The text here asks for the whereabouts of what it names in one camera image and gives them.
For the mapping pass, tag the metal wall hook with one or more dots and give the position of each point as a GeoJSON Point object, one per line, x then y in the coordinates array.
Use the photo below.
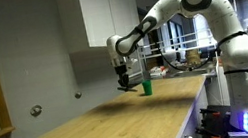
{"type": "Point", "coordinates": [35, 110]}

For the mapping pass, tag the black orange clamp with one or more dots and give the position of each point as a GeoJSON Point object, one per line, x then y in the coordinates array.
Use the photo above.
{"type": "Point", "coordinates": [211, 122]}

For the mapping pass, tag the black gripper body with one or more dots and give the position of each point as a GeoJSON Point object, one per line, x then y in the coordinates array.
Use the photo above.
{"type": "Point", "coordinates": [121, 71]}

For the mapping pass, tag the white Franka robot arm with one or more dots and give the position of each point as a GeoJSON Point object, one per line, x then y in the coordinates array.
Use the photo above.
{"type": "Point", "coordinates": [228, 44]}

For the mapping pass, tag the round metal wall knob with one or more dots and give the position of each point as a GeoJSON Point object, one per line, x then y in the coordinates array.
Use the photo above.
{"type": "Point", "coordinates": [78, 95]}

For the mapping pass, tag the white wall cabinet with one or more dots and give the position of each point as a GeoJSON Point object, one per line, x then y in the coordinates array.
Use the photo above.
{"type": "Point", "coordinates": [101, 12]}

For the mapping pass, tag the brown paper bag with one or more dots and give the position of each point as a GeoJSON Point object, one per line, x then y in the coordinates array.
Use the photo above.
{"type": "Point", "coordinates": [193, 58]}

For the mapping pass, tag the red and white box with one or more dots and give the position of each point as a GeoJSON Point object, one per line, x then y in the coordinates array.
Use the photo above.
{"type": "Point", "coordinates": [158, 71]}

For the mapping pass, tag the green plastic cup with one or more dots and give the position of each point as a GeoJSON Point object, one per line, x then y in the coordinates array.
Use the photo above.
{"type": "Point", "coordinates": [147, 87]}

